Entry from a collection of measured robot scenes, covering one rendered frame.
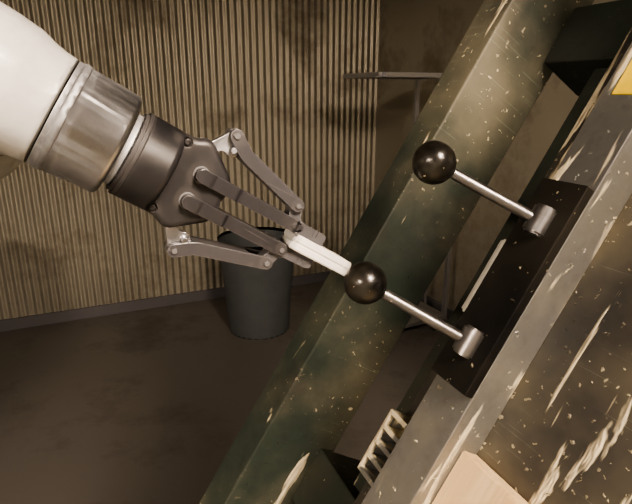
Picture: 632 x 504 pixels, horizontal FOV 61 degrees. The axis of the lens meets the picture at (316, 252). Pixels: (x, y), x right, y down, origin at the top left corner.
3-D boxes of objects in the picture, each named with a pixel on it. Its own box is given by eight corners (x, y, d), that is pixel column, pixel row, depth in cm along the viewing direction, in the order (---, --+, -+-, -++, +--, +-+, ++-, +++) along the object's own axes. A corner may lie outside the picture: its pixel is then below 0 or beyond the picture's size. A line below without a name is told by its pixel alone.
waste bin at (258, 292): (292, 310, 408) (291, 225, 388) (300, 340, 358) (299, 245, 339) (223, 314, 400) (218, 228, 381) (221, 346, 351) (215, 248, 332)
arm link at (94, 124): (31, 157, 46) (99, 189, 49) (19, 171, 38) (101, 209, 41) (81, 62, 45) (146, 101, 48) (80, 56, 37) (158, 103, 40)
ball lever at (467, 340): (465, 362, 49) (336, 289, 49) (486, 326, 48) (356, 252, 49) (474, 372, 45) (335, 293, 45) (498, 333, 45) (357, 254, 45)
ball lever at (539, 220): (532, 247, 48) (401, 173, 48) (554, 209, 48) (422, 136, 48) (548, 247, 44) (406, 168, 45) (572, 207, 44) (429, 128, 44)
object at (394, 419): (378, 473, 55) (356, 467, 54) (412, 416, 55) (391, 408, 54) (398, 500, 52) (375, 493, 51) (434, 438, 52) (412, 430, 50)
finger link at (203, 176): (184, 175, 49) (192, 161, 49) (286, 226, 54) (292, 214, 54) (192, 181, 45) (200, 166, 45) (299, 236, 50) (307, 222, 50)
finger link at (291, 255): (272, 237, 51) (256, 265, 51) (314, 259, 53) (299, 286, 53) (267, 234, 52) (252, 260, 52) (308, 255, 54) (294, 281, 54)
